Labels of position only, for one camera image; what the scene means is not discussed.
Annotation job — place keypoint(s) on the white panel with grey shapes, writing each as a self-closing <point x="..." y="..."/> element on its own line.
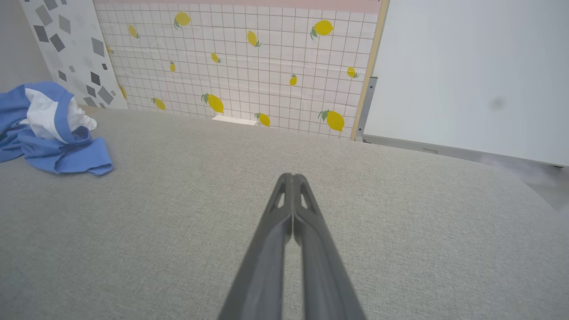
<point x="75" y="44"/>

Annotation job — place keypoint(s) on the light wooden board frame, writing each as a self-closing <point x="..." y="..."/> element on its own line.
<point x="371" y="66"/>

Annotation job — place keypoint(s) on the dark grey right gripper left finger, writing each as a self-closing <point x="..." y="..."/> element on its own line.
<point x="266" y="258"/>

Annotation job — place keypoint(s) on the blue and white t-shirt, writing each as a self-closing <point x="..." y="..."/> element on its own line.
<point x="53" y="155"/>

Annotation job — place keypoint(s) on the plain white panel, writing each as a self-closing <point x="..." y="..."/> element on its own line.
<point x="466" y="66"/>

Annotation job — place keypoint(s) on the small white box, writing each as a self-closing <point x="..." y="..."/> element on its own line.
<point x="234" y="120"/>

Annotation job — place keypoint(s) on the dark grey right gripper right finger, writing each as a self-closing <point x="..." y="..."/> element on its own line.
<point x="322" y="266"/>

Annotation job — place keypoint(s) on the lemon print grid board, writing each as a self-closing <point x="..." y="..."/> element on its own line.
<point x="266" y="89"/>

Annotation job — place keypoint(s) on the grey metal panel frame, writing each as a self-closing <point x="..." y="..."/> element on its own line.
<point x="400" y="144"/>

